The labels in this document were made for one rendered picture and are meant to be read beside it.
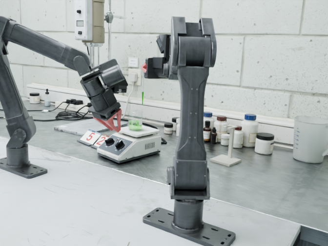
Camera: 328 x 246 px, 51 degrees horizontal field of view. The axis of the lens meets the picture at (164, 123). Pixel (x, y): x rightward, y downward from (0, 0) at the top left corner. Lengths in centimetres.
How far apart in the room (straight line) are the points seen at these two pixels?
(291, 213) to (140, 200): 37
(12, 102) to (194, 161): 59
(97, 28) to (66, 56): 57
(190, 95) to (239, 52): 88
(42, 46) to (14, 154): 33
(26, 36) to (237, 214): 74
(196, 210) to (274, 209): 26
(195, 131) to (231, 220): 24
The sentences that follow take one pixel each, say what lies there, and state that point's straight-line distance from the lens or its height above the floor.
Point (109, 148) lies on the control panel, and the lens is 120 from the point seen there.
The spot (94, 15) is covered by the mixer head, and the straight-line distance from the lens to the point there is 158.
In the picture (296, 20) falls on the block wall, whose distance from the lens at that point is 150.
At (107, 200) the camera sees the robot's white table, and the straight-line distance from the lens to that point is 90.
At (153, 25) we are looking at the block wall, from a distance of 179.
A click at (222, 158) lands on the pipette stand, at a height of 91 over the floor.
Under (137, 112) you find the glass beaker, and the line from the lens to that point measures 120.
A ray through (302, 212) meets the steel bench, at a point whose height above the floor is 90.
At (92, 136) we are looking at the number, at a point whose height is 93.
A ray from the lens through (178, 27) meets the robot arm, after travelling 76.
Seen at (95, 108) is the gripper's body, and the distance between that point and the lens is 108.
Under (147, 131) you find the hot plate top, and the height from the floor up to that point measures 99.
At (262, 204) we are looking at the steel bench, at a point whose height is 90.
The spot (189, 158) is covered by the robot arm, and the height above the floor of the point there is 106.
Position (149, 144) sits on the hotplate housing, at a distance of 122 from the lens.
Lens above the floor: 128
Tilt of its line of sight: 13 degrees down
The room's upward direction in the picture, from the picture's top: 2 degrees clockwise
